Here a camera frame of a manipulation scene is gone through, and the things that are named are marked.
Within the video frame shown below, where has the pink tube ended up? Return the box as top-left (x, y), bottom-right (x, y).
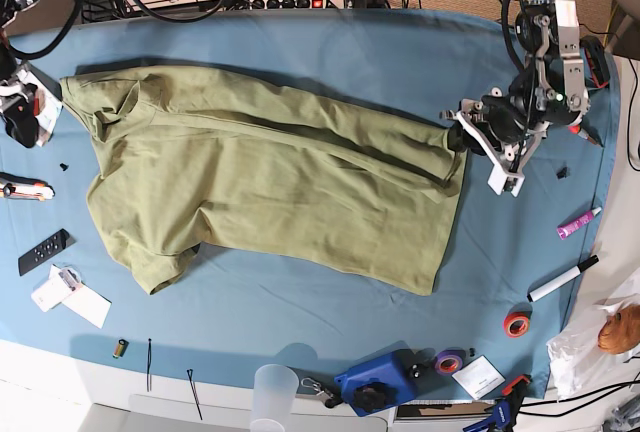
top-left (556, 207), bottom-right (602, 240)

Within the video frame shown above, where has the purple tape roll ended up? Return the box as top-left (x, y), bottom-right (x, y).
top-left (433, 349), bottom-right (466, 376)

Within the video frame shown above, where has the olive green t-shirt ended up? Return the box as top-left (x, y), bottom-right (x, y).
top-left (60, 65), bottom-right (465, 296)

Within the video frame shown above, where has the orange furry object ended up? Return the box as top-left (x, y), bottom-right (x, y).
top-left (598, 305), bottom-right (640, 355)

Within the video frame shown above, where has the blue orange bar clamp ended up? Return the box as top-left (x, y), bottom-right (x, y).
top-left (462, 374), bottom-right (531, 432)

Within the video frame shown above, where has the blue table cloth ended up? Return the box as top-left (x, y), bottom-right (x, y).
top-left (1, 10), bottom-right (625, 395)

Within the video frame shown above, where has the black zip tie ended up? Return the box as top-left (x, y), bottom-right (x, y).
top-left (186, 368), bottom-right (204, 421)
top-left (145, 338), bottom-right (152, 392)

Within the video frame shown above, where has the red tape roll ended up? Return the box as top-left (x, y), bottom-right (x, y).
top-left (503, 311), bottom-right (531, 338)

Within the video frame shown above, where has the metal carabiner keyring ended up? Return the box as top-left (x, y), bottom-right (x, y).
top-left (300, 377), bottom-right (334, 401)

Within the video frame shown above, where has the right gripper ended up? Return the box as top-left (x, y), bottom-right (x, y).
top-left (1, 69), bottom-right (40, 148)

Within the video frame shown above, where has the white black marker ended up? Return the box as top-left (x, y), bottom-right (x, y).
top-left (527, 255), bottom-right (599, 303)

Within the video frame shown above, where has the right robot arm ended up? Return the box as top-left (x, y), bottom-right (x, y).
top-left (1, 0), bottom-right (84, 148)

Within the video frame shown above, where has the white paper sheet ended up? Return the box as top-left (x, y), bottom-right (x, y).
top-left (49, 265), bottom-right (111, 329)

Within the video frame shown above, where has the black remote control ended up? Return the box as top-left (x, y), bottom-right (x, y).
top-left (18, 229), bottom-right (75, 276)

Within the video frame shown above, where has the white card package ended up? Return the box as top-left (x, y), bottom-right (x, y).
top-left (31, 268), bottom-right (82, 312)

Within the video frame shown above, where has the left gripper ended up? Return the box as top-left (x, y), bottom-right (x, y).
top-left (439, 87), bottom-right (550, 197)

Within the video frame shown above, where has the small green battery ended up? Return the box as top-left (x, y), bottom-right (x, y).
top-left (112, 339), bottom-right (128, 359)

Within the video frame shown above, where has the orange screwdriver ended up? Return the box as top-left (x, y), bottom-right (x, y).
top-left (568, 125), bottom-right (601, 146)

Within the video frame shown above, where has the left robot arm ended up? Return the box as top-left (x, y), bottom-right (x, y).
top-left (441, 0), bottom-right (590, 196)

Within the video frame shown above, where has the translucent plastic cup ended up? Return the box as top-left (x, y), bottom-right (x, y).
top-left (249, 364), bottom-right (299, 432)

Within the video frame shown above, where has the white plastic bag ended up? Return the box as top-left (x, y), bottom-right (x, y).
top-left (547, 271), bottom-right (639, 399)

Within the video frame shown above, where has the black orange clamp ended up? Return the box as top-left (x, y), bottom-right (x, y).
top-left (581, 35), bottom-right (610, 89)

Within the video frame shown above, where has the small black clip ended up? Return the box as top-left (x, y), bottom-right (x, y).
top-left (556, 166), bottom-right (570, 180)

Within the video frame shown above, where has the orange white utility knife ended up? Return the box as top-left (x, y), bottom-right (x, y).
top-left (1, 172), bottom-right (55, 201)

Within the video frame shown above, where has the white power strip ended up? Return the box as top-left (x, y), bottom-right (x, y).
top-left (222, 0), bottom-right (346, 11)

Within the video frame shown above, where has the blue plastic box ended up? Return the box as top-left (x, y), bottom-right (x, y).
top-left (333, 351), bottom-right (417, 417)

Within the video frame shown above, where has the white paper card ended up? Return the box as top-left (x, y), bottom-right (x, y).
top-left (452, 356), bottom-right (505, 400)

